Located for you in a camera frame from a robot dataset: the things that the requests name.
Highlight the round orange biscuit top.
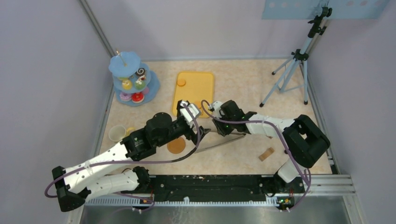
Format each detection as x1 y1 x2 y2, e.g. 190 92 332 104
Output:
177 78 186 87

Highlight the round orange biscuit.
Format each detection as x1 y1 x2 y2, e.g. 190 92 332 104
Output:
194 101 202 109
177 78 186 87

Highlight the pink cupcake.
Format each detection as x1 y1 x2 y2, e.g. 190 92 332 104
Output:
142 87 149 95

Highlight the red frosted donut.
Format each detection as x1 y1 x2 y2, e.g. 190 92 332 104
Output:
131 92 145 104

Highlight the green cream puff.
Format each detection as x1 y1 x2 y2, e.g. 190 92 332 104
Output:
135 78 146 91

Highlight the purple sprinkled donut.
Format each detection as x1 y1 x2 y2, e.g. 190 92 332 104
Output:
119 92 132 102

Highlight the chocolate swirl roll cake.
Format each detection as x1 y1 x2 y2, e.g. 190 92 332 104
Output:
135 68 146 77

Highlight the yellow cream puff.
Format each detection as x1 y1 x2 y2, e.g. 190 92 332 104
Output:
121 79 133 90

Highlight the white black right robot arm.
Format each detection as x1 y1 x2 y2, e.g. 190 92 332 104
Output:
209 100 331 192

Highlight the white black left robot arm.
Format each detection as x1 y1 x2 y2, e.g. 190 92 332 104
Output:
44 100 210 212

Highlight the light brown round coaster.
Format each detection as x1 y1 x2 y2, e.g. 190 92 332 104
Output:
167 138 186 154

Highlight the round orange biscuit right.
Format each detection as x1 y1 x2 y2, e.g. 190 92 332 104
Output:
194 101 202 109

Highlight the yellow serving tray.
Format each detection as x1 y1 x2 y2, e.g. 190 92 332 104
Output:
172 71 214 115

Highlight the small wooden block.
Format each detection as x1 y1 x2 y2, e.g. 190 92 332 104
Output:
258 147 275 161

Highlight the blue three-tier cake stand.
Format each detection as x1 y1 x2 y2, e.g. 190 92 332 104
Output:
108 50 160 107

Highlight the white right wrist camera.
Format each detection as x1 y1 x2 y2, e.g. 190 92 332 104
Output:
208 101 224 119

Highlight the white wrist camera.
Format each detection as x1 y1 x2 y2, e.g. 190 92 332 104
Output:
178 100 202 127
208 101 224 119

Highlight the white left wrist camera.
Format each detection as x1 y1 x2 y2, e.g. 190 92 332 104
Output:
178 100 202 127

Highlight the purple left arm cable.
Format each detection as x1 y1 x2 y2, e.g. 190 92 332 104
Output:
44 103 203 214

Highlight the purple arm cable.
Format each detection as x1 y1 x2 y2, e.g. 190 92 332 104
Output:
44 103 203 214
200 99 312 212

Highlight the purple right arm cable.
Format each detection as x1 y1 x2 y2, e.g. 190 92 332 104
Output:
200 99 312 212

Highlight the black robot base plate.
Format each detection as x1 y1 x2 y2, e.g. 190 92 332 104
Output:
120 175 305 204

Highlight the yellow handled cream mug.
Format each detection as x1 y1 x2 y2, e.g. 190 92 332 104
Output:
108 125 135 142

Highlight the blue camera tripod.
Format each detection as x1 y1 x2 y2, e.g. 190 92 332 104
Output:
259 6 333 107

